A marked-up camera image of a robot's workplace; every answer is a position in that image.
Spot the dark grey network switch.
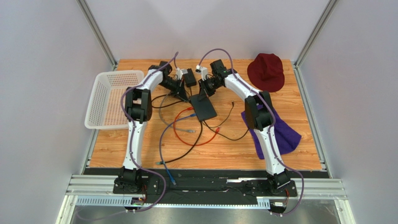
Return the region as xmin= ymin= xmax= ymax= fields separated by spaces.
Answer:
xmin=189 ymin=94 xmax=217 ymax=122

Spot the aluminium frame rail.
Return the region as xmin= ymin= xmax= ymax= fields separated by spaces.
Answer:
xmin=57 ymin=169 xmax=355 ymax=224

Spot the white plastic perforated basket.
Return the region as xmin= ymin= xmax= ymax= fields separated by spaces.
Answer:
xmin=85 ymin=70 xmax=144 ymax=130

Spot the thick black ethernet cable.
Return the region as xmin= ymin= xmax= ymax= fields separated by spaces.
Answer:
xmin=150 ymin=93 xmax=204 ymax=166

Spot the blue ethernet cable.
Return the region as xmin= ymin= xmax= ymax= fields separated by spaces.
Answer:
xmin=159 ymin=113 xmax=198 ymax=186

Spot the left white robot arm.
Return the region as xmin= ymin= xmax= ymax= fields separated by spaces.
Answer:
xmin=121 ymin=61 xmax=189 ymax=186

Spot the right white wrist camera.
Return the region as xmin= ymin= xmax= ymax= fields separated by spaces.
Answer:
xmin=195 ymin=65 xmax=208 ymax=81

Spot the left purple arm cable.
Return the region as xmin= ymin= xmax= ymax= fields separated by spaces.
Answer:
xmin=76 ymin=51 xmax=179 ymax=222

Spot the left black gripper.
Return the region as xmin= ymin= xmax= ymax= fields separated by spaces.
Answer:
xmin=159 ymin=78 xmax=189 ymax=103

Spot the black power adapter brick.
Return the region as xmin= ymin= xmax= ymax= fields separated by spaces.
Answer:
xmin=183 ymin=69 xmax=197 ymax=87

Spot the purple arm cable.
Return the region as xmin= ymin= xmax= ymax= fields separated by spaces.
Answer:
xmin=196 ymin=48 xmax=305 ymax=217
xmin=76 ymin=51 xmax=179 ymax=222

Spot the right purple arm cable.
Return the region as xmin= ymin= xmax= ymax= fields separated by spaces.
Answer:
xmin=196 ymin=48 xmax=305 ymax=217

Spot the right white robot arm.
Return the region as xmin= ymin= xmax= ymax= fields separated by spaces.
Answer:
xmin=195 ymin=60 xmax=291 ymax=192

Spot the red ethernet cable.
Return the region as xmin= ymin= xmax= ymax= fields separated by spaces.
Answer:
xmin=173 ymin=107 xmax=221 ymax=147

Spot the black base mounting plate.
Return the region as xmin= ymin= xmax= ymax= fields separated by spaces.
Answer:
xmin=83 ymin=168 xmax=330 ymax=206

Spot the grey ethernet cable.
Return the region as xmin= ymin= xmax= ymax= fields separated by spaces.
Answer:
xmin=158 ymin=93 xmax=197 ymax=133

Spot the dark red bucket hat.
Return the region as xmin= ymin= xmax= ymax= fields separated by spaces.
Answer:
xmin=247 ymin=53 xmax=285 ymax=92

